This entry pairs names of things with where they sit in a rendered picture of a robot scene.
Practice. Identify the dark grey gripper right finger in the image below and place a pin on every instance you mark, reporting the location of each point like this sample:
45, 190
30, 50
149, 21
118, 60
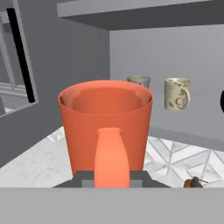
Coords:
143, 179

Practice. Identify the black round object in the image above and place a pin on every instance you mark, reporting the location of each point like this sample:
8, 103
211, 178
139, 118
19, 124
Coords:
222, 101

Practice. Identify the grey-green cup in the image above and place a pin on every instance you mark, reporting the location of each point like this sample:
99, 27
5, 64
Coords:
140, 80

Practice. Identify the small brown and black object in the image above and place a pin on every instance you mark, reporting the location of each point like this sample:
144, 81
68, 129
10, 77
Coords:
194, 182

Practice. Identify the grey cabinet door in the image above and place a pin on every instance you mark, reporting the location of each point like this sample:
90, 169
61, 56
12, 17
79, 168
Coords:
14, 58

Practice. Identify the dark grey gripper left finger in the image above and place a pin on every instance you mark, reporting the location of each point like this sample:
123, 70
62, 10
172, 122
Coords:
83, 179

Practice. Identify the beige patterned mug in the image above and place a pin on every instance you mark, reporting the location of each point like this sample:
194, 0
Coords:
175, 94

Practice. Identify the grey cabinet shelf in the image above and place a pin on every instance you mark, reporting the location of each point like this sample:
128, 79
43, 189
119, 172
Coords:
140, 13

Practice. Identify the orange mug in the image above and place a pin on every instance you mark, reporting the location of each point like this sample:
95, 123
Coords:
87, 128

